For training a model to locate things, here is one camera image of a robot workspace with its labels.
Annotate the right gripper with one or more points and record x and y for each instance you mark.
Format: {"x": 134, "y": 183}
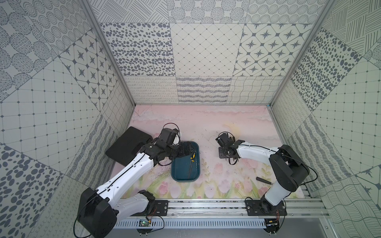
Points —
{"x": 221, "y": 154}

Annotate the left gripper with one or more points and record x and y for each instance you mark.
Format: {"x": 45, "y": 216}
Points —
{"x": 181, "y": 148}

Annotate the yellow black file tool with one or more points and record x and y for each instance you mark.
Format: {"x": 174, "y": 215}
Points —
{"x": 192, "y": 167}

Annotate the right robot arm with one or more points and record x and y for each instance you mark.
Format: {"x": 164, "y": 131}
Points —
{"x": 289, "y": 170}

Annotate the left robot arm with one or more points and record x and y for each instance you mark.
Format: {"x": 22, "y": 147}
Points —
{"x": 101, "y": 208}

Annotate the teal plastic storage box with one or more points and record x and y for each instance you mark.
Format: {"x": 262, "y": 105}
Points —
{"x": 180, "y": 166}

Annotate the black box lid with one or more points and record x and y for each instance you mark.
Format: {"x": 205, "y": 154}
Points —
{"x": 128, "y": 145}

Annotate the small green circuit board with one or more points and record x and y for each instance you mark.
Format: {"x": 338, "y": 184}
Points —
{"x": 144, "y": 223}

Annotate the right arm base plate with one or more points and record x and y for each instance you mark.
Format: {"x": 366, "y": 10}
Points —
{"x": 256, "y": 207}

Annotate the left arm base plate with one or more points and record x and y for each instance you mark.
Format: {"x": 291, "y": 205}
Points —
{"x": 155, "y": 208}

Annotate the perforated cable duct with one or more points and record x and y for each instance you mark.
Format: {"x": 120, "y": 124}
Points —
{"x": 186, "y": 223}

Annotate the aluminium mounting rail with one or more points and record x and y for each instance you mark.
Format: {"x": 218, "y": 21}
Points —
{"x": 296, "y": 208}

